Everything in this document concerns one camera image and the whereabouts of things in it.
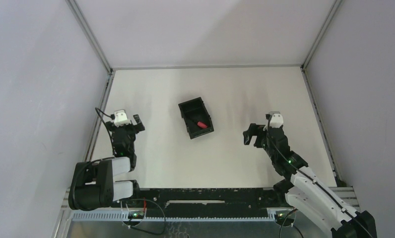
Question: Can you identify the red handled screwdriver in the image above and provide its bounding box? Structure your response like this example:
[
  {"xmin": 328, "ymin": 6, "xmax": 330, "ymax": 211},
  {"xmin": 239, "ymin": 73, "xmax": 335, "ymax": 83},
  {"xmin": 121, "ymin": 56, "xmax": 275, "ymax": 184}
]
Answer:
[{"xmin": 191, "ymin": 119, "xmax": 208, "ymax": 129}]

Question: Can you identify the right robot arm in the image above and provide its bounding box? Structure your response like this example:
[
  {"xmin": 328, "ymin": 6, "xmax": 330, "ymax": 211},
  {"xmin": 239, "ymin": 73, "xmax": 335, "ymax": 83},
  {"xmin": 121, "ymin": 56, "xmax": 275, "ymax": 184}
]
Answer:
[{"xmin": 243, "ymin": 123, "xmax": 377, "ymax": 238}]

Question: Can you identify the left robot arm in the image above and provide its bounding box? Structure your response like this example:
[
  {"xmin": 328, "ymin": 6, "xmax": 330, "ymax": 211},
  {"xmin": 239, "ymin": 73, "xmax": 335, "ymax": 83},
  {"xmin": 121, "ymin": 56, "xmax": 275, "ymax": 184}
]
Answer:
[{"xmin": 68, "ymin": 113, "xmax": 145, "ymax": 211}]

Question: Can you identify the black plastic bin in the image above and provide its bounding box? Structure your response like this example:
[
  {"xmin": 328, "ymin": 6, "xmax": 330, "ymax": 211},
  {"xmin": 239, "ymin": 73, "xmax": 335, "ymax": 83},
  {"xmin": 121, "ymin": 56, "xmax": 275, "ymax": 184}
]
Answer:
[{"xmin": 178, "ymin": 97, "xmax": 214, "ymax": 139}]

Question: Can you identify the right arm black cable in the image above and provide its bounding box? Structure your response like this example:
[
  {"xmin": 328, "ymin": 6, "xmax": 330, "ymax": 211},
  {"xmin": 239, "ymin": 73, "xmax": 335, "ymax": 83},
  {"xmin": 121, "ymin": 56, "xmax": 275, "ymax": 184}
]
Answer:
[{"xmin": 265, "ymin": 115, "xmax": 376, "ymax": 238}]

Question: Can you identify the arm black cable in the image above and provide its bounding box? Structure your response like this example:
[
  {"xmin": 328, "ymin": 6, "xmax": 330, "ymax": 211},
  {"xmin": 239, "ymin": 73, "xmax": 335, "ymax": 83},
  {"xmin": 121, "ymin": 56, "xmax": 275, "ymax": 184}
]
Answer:
[
  {"xmin": 265, "ymin": 115, "xmax": 376, "ymax": 238},
  {"xmin": 95, "ymin": 107, "xmax": 117, "ymax": 155}
]

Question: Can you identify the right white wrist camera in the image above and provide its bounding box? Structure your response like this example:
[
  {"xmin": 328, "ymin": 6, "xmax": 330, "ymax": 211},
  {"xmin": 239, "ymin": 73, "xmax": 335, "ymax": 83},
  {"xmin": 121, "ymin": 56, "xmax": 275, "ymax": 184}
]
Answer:
[{"xmin": 264, "ymin": 111, "xmax": 284, "ymax": 130}]

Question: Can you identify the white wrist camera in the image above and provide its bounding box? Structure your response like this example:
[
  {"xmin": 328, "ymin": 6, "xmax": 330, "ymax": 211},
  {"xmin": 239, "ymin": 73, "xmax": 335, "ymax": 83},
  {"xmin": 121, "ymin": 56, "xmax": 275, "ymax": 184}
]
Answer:
[
  {"xmin": 113, "ymin": 109, "xmax": 132, "ymax": 127},
  {"xmin": 264, "ymin": 111, "xmax": 284, "ymax": 130}
]

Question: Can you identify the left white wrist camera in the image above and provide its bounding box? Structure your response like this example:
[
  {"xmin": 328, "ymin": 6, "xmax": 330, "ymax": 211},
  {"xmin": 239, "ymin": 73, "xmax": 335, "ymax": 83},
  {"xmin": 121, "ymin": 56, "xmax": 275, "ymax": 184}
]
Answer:
[{"xmin": 113, "ymin": 109, "xmax": 132, "ymax": 127}]

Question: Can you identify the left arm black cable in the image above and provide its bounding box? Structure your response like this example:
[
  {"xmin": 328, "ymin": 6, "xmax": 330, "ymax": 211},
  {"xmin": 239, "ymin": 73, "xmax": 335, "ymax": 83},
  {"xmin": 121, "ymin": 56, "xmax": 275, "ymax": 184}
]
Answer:
[{"xmin": 95, "ymin": 107, "xmax": 117, "ymax": 155}]

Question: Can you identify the right controller board with wires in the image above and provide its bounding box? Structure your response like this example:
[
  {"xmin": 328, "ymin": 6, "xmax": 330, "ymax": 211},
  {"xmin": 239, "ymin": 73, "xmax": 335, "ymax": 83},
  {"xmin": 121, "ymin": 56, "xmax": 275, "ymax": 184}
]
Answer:
[{"xmin": 275, "ymin": 208, "xmax": 304, "ymax": 238}]

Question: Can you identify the controller board with wires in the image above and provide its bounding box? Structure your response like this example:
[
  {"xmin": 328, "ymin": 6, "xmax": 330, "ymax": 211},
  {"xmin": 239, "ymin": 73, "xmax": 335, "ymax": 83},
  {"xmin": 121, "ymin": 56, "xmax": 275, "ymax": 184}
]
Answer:
[
  {"xmin": 275, "ymin": 208, "xmax": 304, "ymax": 238},
  {"xmin": 120, "ymin": 198, "xmax": 167, "ymax": 236}
]

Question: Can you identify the left controller board with wires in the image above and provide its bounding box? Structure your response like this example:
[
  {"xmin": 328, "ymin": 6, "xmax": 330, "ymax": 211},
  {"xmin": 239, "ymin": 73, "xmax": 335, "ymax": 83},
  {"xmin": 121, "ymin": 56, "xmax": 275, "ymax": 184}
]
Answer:
[{"xmin": 120, "ymin": 198, "xmax": 167, "ymax": 236}]

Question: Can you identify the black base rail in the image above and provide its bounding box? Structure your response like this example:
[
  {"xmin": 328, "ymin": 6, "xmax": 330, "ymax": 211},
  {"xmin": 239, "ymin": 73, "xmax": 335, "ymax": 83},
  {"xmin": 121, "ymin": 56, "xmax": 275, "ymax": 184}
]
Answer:
[{"xmin": 134, "ymin": 188, "xmax": 291, "ymax": 217}]

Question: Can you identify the white slotted cable duct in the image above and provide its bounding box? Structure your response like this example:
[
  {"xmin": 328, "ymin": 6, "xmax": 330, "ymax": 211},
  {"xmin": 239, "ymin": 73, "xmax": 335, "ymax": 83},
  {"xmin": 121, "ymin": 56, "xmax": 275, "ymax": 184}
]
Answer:
[{"xmin": 72, "ymin": 210, "xmax": 275, "ymax": 222}]

